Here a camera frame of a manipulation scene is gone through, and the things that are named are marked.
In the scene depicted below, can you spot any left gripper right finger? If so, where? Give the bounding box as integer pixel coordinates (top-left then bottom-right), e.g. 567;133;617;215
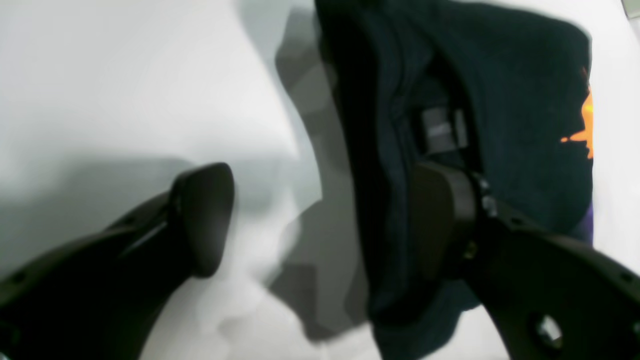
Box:
413;162;640;360

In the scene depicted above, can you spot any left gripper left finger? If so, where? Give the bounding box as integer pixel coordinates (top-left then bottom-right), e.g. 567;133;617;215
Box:
0;162;235;360

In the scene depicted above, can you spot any black T-shirt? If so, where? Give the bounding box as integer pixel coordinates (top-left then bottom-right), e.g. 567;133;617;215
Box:
315;0;594;360

